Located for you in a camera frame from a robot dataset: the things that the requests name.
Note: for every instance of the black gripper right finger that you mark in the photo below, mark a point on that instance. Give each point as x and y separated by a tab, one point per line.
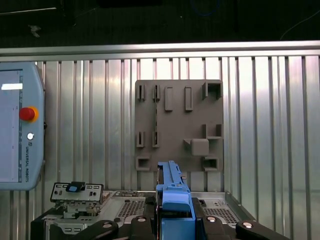
212	230

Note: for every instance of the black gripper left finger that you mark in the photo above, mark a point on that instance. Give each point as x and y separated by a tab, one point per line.
141	230

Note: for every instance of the hard disk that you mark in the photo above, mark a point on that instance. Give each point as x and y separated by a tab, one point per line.
175	205

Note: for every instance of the black PC case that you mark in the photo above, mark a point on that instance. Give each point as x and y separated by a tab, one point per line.
220	202

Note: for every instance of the grey parts rack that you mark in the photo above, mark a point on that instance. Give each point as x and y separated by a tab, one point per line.
180	120

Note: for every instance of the pale blue teach pendant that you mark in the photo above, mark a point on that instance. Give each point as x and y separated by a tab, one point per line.
30	155

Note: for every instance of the metal expansion slot bracket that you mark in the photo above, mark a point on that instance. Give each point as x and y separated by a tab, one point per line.
92	193

